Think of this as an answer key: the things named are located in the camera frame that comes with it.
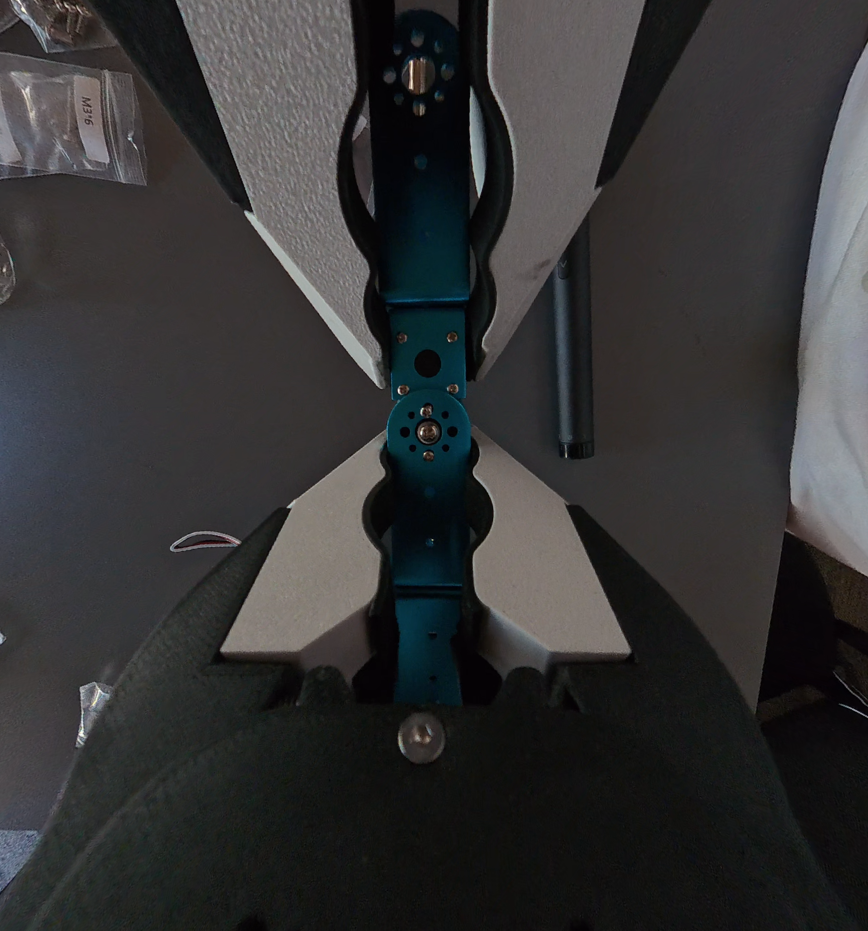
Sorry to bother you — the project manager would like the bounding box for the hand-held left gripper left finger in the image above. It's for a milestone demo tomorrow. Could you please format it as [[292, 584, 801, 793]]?
[[219, 438, 400, 703]]

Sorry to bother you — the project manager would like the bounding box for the black electric screwdriver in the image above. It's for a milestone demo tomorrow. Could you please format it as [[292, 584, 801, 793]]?
[[548, 218, 596, 461]]

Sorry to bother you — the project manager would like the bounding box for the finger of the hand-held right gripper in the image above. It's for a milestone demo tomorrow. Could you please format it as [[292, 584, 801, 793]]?
[[466, 0, 651, 384], [176, 0, 393, 390]]

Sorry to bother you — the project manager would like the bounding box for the red white servo cable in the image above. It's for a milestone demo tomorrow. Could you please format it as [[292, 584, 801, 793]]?
[[170, 531, 243, 554]]

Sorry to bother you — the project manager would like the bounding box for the blue toy robot arm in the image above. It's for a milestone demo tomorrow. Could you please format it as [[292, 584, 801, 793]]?
[[367, 9, 480, 708]]

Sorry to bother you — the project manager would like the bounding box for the person's white shirt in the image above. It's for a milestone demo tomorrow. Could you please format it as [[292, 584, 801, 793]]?
[[787, 0, 868, 577]]

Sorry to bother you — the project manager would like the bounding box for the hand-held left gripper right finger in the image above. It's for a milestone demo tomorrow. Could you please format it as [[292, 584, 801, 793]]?
[[457, 428, 633, 703]]

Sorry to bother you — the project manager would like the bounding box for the dark grey desk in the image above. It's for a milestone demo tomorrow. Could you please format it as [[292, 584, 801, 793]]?
[[0, 0, 868, 899]]

